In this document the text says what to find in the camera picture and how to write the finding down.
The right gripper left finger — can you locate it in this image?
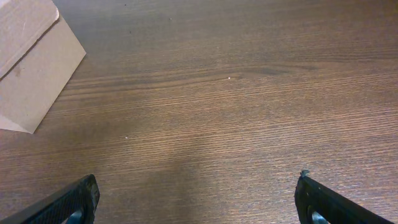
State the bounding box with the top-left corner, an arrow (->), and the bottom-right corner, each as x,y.
1,174 -> 100,224

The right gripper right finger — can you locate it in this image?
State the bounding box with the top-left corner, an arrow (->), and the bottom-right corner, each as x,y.
294,170 -> 392,224

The cardboard box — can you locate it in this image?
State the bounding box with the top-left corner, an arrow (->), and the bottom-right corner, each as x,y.
1,0 -> 86,134

